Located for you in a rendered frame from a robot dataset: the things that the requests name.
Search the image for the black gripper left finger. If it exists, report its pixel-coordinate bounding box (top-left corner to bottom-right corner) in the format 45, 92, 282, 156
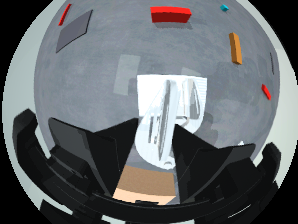
48, 117, 140, 197

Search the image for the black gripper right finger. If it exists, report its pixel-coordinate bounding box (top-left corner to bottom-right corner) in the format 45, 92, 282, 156
172, 124, 255, 204

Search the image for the orange rectangular bar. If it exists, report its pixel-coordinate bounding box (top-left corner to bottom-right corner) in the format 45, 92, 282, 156
229, 32, 242, 65

